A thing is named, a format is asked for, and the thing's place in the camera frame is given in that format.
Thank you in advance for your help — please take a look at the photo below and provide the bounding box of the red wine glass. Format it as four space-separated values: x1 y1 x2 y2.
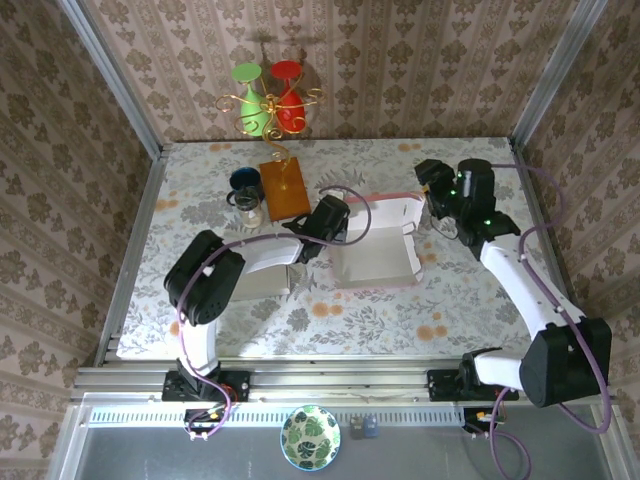
270 59 307 135

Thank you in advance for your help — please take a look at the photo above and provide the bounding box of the pink paper box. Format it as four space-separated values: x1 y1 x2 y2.
327 192 427 292

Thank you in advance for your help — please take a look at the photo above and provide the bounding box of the dark blue mug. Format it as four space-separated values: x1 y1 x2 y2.
229 167 264 194

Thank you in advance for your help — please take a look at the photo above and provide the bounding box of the black power connector box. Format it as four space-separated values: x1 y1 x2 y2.
183 407 227 437
462 407 507 435

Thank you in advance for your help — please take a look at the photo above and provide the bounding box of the white slotted cable duct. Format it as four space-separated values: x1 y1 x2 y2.
87 404 465 425

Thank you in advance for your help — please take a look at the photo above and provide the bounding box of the gold wire rack wooden base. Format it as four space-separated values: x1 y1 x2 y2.
215 87 326 223

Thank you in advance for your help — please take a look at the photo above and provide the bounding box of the clear glass cup black handle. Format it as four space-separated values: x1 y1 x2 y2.
226 185 265 230

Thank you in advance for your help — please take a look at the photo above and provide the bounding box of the leaf pattern bowl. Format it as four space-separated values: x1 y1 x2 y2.
279 404 342 471

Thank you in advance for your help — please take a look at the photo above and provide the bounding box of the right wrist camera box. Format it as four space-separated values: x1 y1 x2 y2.
455 158 497 202

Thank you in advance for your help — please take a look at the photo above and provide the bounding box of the green wine glass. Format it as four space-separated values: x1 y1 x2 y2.
231 62 274 137

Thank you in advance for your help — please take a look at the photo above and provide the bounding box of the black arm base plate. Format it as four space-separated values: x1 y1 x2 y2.
162 370 251 403
427 368 520 403

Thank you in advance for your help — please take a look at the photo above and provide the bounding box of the floral table cover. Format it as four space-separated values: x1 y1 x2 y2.
117 138 584 359

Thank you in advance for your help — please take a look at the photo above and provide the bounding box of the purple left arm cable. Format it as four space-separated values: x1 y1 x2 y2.
177 185 372 441

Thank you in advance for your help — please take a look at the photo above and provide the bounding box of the aluminium frame profile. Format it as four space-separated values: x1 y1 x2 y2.
58 0 169 160
509 0 599 151
92 144 169 366
69 355 621 405
508 139 604 365

